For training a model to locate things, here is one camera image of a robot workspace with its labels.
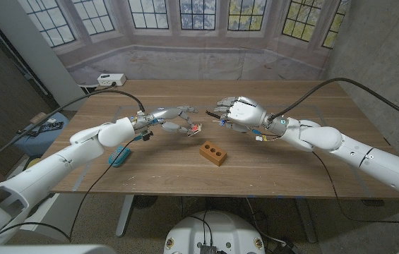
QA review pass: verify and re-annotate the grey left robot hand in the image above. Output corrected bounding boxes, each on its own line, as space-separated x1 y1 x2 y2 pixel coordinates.
130 104 199 137

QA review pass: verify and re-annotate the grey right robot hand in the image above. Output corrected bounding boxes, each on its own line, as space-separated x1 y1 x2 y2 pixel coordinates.
215 95 288 137

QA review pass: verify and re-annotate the small red white matchbox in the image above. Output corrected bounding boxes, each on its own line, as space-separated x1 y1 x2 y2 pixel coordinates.
186 123 203 138

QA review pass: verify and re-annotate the brown wooden block with holes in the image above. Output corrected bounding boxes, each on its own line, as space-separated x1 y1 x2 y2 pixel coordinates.
198 140 228 167

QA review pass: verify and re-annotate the teal handheld calculator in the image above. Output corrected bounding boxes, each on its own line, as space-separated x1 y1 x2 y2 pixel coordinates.
107 145 132 168

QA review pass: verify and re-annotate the white power strip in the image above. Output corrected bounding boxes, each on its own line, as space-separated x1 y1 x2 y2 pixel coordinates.
97 73 127 87

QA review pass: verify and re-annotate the printed window backdrop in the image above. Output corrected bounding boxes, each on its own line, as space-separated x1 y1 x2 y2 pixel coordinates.
17 0 350 85

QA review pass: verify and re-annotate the black floor fan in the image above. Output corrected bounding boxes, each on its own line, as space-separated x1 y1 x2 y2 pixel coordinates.
133 195 160 210

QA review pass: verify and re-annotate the grey metal table leg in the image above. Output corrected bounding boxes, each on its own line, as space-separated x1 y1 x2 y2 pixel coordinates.
294 198 318 244
115 195 136 238

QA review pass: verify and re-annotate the black remote control with buttons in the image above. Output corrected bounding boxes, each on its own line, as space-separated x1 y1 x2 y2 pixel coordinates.
38 121 64 133

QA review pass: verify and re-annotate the beige twine roll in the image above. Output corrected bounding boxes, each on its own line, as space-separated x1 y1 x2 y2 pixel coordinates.
29 111 49 126

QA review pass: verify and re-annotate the blue padded stool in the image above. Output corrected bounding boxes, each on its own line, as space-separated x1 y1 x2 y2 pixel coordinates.
10 111 70 158

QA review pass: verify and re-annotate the white robot torso base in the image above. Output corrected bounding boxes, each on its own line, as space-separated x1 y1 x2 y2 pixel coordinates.
163 210 266 254

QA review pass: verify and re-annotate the slim black remote control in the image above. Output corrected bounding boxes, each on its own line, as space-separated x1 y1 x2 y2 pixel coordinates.
16 128 40 138

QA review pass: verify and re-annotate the yellow round object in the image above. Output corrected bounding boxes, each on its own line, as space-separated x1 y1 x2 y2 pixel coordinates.
22 157 41 172

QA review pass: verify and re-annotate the white robot body edge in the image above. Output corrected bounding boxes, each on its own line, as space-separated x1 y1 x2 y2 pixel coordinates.
0 244 117 254

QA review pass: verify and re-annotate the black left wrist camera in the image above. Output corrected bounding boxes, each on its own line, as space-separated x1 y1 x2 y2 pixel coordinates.
134 130 154 142

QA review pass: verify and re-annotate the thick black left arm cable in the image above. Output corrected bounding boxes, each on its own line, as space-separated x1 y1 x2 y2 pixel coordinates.
0 89 146 176

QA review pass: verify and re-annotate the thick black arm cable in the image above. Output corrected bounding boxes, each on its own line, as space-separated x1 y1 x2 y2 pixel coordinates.
0 89 146 176
268 77 399 125

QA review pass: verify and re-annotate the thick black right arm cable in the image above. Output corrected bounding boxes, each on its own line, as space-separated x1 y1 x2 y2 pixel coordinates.
268 77 399 125

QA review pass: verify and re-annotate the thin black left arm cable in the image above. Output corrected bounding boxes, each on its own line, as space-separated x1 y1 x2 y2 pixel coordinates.
0 138 140 243

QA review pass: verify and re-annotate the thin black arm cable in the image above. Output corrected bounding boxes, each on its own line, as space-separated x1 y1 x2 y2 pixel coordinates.
0 138 140 243
311 151 399 226

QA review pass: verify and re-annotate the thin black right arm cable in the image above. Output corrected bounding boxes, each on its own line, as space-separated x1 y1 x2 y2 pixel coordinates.
311 151 399 226

